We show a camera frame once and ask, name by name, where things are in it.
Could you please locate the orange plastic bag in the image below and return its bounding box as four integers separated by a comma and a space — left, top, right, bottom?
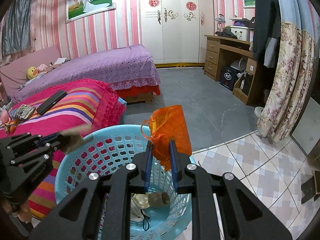
142, 105, 192, 172

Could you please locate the patterned snack bag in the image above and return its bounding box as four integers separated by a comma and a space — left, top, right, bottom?
12, 104, 36, 120

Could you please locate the left hand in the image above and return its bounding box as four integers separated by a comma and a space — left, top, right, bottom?
1, 199, 32, 223

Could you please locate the black rectangular case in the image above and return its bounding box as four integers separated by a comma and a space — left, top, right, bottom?
36, 90, 67, 115

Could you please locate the striped pink bed cover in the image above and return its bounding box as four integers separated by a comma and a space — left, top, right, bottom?
13, 79, 126, 220

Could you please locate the pink plastic cup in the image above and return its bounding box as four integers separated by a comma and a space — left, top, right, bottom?
1, 110, 11, 124

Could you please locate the light blue plastic basket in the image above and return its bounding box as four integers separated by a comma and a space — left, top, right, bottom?
54, 124, 198, 240

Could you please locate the yellow duck plush toy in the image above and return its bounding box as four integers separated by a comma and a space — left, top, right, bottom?
27, 67, 39, 80

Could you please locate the pink headboard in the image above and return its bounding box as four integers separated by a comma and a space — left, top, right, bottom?
1, 45, 61, 97

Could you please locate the wooden desk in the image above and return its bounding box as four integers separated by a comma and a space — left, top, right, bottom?
204, 35, 263, 106

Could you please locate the purple dotted bed cover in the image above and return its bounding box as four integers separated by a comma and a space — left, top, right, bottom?
8, 44, 161, 103

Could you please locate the black box under desk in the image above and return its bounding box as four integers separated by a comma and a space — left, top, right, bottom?
220, 66, 241, 91

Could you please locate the grey curtain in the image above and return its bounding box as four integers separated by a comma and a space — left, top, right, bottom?
2, 0, 32, 56

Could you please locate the floral curtain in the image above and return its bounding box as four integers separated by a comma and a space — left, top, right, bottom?
257, 21, 315, 142

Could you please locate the white storage box on desk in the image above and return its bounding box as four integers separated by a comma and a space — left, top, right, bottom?
231, 26, 250, 42

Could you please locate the white wardrobe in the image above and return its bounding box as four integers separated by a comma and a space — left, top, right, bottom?
140, 0, 214, 66

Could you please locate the desk lamp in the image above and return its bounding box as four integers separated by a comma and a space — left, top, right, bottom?
215, 14, 226, 32

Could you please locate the dark hanging jacket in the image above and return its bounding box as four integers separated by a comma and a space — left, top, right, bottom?
251, 0, 282, 68

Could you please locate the wedding photo wall picture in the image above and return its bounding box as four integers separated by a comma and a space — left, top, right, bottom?
66, 0, 116, 23

